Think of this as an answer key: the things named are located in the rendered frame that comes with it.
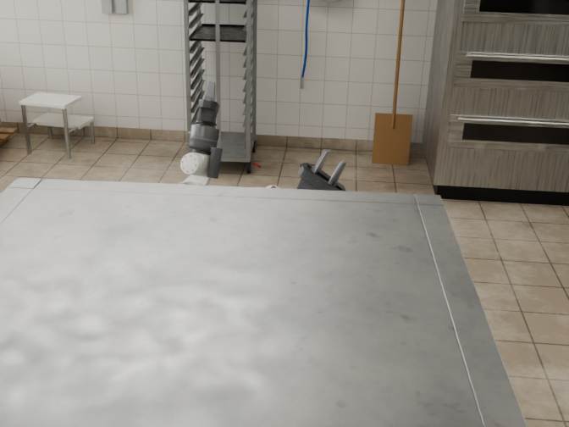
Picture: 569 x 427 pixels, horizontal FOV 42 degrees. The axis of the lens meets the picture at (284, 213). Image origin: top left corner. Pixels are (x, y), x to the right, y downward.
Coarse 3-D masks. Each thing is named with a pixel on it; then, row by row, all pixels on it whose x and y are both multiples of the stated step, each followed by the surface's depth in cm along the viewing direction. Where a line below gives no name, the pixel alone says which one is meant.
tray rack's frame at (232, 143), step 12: (216, 0) 520; (216, 12) 523; (216, 24) 527; (216, 36) 530; (216, 48) 534; (216, 60) 538; (216, 72) 541; (216, 84) 545; (228, 132) 624; (240, 132) 625; (228, 144) 597; (240, 144) 598; (252, 144) 598; (228, 156) 572; (240, 156) 572
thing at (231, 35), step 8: (208, 24) 586; (200, 32) 560; (208, 32) 561; (224, 32) 562; (232, 32) 563; (240, 32) 564; (192, 40) 532; (200, 40) 532; (208, 40) 532; (224, 40) 532; (232, 40) 531; (240, 40) 538
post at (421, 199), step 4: (416, 196) 82; (420, 196) 82; (424, 196) 82; (428, 196) 82; (432, 196) 82; (436, 196) 82; (416, 200) 81; (420, 200) 81; (424, 200) 81; (428, 200) 81; (432, 200) 81; (436, 200) 81; (440, 200) 81; (420, 204) 80; (424, 204) 80; (428, 204) 80; (432, 204) 80; (436, 204) 80; (440, 204) 80
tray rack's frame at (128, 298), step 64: (64, 192) 80; (128, 192) 81; (192, 192) 81; (256, 192) 81; (320, 192) 82; (384, 192) 82; (0, 256) 67; (64, 256) 67; (128, 256) 67; (192, 256) 68; (256, 256) 68; (320, 256) 68; (384, 256) 68; (448, 256) 69; (0, 320) 57; (64, 320) 57; (128, 320) 58; (192, 320) 58; (256, 320) 58; (320, 320) 58; (384, 320) 58; (448, 320) 59; (0, 384) 50; (64, 384) 50; (128, 384) 50; (192, 384) 51; (256, 384) 51; (320, 384) 51; (384, 384) 51; (448, 384) 51
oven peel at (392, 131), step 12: (396, 60) 582; (396, 72) 584; (396, 84) 586; (396, 96) 590; (384, 120) 596; (396, 120) 596; (408, 120) 595; (384, 132) 599; (396, 132) 598; (408, 132) 598; (384, 144) 602; (396, 144) 601; (408, 144) 601; (384, 156) 605; (396, 156) 604; (408, 156) 603
